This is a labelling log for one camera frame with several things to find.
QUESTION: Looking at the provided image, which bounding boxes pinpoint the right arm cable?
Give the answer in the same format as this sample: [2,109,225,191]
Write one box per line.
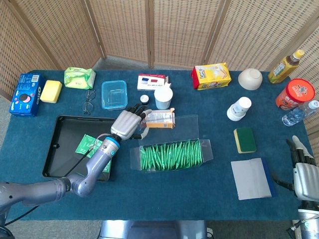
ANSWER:
[286,219,309,232]

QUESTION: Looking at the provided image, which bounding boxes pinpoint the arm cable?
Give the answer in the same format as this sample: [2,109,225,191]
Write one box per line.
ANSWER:
[62,134,109,178]
[286,219,309,232]

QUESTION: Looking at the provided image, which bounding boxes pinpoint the wooden rattan folding screen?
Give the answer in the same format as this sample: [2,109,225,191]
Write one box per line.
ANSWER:
[0,0,319,99]

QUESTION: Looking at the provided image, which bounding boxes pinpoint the beige upturned bowl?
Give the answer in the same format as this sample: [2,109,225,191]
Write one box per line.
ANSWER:
[238,68,263,91]

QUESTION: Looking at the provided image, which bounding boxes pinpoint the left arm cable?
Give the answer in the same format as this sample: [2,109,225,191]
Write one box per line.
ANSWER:
[62,134,109,178]

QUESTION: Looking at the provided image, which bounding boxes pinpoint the clear water bottle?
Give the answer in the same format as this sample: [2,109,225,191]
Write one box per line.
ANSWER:
[282,100,319,127]

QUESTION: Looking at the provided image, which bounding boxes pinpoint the black plastic tray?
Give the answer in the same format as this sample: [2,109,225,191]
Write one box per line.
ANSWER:
[42,115,118,182]

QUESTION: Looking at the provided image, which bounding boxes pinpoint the brown orange carton box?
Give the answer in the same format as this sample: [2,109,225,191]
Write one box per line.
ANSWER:
[143,108,176,129]

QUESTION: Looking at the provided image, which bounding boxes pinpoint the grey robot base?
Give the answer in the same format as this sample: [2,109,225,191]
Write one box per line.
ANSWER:
[99,220,208,239]

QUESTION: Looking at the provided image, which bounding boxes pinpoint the orange lidded can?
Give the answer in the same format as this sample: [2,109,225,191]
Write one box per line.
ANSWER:
[275,78,316,111]

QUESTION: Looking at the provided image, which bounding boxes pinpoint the stack of white paper cups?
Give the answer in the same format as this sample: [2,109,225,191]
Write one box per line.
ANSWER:
[226,96,252,122]

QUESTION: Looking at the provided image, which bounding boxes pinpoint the yellow red cracker pack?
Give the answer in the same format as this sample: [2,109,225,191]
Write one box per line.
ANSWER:
[191,62,232,91]

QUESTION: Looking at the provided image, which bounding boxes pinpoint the grey blue notebook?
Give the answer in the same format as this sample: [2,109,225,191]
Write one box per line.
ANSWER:
[230,157,276,201]

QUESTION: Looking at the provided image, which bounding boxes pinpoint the thin-framed eyeglasses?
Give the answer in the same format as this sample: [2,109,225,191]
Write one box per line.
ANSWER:
[82,89,97,116]

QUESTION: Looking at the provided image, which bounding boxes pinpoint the tea bottle yellow cap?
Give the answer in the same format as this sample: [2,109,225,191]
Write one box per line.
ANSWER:
[268,49,305,84]

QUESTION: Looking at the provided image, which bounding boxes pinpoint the white box blue red print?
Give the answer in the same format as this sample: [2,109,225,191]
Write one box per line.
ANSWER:
[137,73,170,91]

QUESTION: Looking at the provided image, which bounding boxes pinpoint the green yellow scouring sponge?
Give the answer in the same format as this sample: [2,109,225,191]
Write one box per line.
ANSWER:
[233,127,257,154]

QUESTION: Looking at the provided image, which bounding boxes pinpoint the blue Oreo cookie box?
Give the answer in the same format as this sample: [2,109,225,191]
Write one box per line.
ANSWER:
[8,73,46,118]

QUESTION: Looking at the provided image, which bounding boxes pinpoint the blue clear food container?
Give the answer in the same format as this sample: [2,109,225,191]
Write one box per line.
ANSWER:
[101,80,128,111]

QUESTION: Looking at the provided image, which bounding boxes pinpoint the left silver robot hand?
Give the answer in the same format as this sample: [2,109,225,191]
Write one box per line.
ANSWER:
[110,103,153,141]

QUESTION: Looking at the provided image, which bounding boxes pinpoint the clear box of green sachets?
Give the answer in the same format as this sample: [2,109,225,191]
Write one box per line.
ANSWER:
[129,114,214,172]

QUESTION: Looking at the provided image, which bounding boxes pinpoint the white lidded paper cup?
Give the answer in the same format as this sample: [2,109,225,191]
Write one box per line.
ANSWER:
[154,83,174,110]

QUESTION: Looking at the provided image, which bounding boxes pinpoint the green tissue pack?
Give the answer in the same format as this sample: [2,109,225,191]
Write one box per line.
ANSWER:
[64,66,97,90]

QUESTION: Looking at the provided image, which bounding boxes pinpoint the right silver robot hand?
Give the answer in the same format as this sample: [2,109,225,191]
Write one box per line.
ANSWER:
[271,135,319,201]

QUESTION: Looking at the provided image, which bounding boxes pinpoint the yellow sponge block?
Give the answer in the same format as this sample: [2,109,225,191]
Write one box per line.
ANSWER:
[39,80,63,104]

